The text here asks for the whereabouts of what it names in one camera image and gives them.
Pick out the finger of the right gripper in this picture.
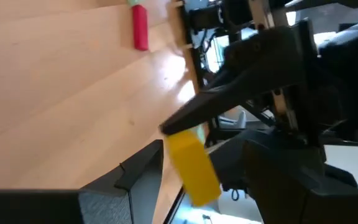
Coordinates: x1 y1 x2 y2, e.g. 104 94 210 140
158 18 319 137
208 130 326 192

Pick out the yellow rectangular block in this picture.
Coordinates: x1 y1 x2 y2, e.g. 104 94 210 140
165 128 223 207

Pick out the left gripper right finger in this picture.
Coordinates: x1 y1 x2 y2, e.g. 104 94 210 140
242 139 358 224

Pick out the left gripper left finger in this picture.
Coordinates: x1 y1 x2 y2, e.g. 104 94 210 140
0 139 165 224

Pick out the red rectangular block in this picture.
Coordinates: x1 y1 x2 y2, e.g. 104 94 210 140
131 4 150 52

